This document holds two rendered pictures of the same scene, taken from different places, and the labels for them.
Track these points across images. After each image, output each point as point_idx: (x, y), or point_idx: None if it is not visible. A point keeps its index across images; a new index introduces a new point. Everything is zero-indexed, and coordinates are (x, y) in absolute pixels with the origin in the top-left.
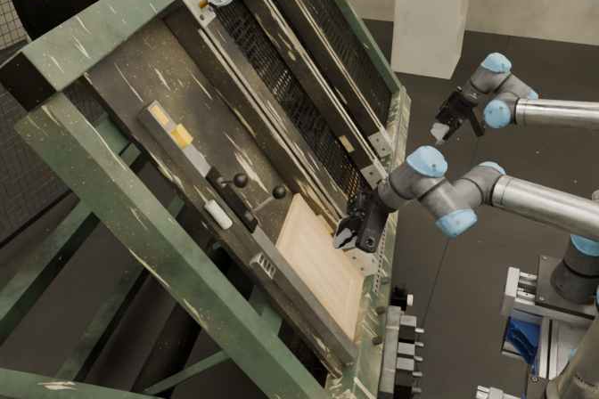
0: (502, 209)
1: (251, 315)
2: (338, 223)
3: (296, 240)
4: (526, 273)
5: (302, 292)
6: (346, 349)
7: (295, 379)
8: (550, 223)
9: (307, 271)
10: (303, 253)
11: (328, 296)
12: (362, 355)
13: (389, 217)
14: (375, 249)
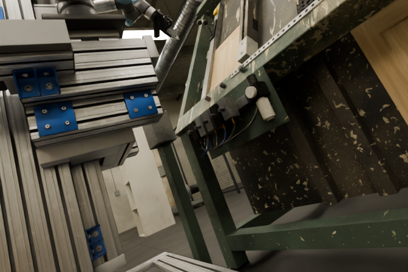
0: (114, 10)
1: (191, 67)
2: (178, 30)
3: (226, 43)
4: (135, 37)
5: (207, 65)
6: (201, 95)
7: (184, 90)
8: None
9: (221, 57)
10: (226, 49)
11: (220, 71)
12: (201, 101)
13: (319, 6)
14: (153, 36)
